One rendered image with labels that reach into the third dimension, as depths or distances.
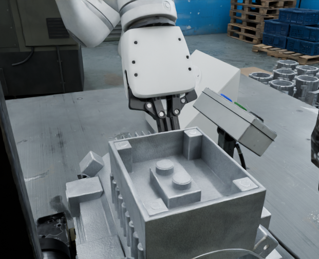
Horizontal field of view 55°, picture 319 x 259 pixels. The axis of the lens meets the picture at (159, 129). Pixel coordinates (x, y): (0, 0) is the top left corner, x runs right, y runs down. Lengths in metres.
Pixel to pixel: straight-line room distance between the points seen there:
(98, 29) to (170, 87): 0.47
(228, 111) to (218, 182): 0.28
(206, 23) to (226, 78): 7.10
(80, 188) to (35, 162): 0.62
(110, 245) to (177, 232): 0.09
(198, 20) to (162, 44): 7.46
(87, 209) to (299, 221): 0.54
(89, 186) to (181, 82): 0.20
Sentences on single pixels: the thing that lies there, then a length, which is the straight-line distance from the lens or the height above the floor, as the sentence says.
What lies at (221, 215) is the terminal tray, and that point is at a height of 1.13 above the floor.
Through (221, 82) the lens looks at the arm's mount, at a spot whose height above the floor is 1.01.
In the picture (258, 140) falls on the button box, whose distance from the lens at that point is 0.55.
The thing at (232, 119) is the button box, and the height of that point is 1.07.
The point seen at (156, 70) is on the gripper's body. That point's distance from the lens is 0.44.
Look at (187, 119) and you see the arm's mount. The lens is 0.93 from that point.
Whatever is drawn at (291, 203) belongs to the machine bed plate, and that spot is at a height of 0.80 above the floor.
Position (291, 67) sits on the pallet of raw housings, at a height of 0.53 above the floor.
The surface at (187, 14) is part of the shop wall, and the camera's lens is 7.76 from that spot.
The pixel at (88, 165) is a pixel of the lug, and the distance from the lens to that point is 0.39.
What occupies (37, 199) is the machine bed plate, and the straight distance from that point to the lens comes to 0.83.
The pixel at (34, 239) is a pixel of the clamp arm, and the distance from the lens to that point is 0.20.
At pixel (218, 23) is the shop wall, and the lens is 8.19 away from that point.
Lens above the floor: 1.29
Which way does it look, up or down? 27 degrees down
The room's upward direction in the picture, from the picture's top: straight up
